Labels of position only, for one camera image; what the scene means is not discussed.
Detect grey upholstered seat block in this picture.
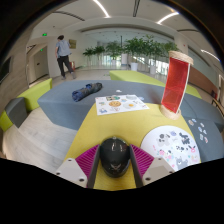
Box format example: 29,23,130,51
37,79,188,131
183,116,224,164
181,93,224,133

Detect black wall screen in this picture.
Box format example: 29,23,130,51
0,57,12,84

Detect black computer mouse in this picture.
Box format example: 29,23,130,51
99,136,132,179

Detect wooden chair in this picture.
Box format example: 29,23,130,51
211,98,224,118

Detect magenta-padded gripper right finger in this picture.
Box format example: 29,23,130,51
128,143,176,189

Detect red panel stand rope-wrapped ends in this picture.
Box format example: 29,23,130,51
159,50,195,121

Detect dark blue folded umbrella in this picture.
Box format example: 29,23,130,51
71,82,104,103

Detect group of small loose stickers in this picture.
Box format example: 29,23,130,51
187,117,210,145

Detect lime green seat block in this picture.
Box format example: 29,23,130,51
0,109,14,133
17,77,53,113
184,83,203,100
109,69,168,88

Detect ceiling strip lights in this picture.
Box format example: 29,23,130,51
92,0,221,63

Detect brown wooden counter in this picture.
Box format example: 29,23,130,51
188,66,221,98

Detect person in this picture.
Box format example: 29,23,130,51
54,34,77,81

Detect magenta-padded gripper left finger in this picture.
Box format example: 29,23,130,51
54,144,102,190

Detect row of potted green plants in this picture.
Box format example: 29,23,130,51
82,35,181,76

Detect golden wall plaque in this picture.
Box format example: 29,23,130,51
68,38,78,50

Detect dark grey cube stool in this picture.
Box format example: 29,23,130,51
3,97,28,129

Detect white sticker sheet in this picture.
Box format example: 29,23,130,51
94,94,150,116

